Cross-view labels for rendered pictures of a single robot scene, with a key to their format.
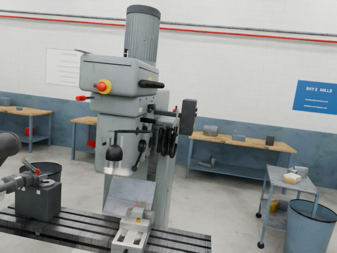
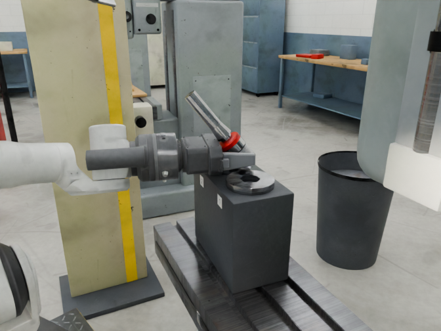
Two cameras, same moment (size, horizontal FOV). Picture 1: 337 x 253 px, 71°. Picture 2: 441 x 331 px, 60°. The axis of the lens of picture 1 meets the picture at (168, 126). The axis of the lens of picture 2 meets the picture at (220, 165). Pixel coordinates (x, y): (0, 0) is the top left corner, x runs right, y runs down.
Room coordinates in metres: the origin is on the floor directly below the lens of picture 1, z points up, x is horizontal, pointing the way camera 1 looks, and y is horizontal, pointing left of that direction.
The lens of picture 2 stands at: (0.89, 0.16, 1.44)
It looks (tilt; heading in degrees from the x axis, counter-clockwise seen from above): 21 degrees down; 57
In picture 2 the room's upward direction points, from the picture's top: straight up
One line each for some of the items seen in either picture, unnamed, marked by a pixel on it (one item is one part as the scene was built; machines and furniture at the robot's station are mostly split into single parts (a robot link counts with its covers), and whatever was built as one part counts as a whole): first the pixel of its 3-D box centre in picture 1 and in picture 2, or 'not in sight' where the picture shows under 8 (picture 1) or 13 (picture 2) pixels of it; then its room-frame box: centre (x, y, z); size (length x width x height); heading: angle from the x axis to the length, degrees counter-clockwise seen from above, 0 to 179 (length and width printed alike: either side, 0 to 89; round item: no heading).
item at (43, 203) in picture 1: (38, 196); (237, 215); (1.30, 0.72, 1.07); 0.22 x 0.12 x 0.20; 78
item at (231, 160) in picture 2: (42, 177); (239, 161); (1.27, 0.68, 1.20); 0.06 x 0.02 x 0.03; 158
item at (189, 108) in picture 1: (189, 116); not in sight; (1.48, -0.12, 1.62); 0.20 x 0.09 x 0.21; 172
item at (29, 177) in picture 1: (21, 180); (186, 156); (1.21, 0.76, 1.20); 0.13 x 0.12 x 0.10; 68
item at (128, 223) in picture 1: (135, 224); not in sight; (1.15, 0.12, 1.06); 0.15 x 0.06 x 0.04; 85
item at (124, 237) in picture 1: (135, 227); not in sight; (1.18, 0.12, 1.02); 0.35 x 0.15 x 0.11; 175
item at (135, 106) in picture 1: (125, 102); not in sight; (1.27, 0.24, 1.68); 0.34 x 0.24 x 0.10; 172
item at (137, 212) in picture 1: (138, 214); not in sight; (1.21, 0.11, 1.08); 0.06 x 0.05 x 0.06; 85
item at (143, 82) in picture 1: (153, 84); not in sight; (1.24, 0.10, 1.79); 0.45 x 0.04 x 0.04; 172
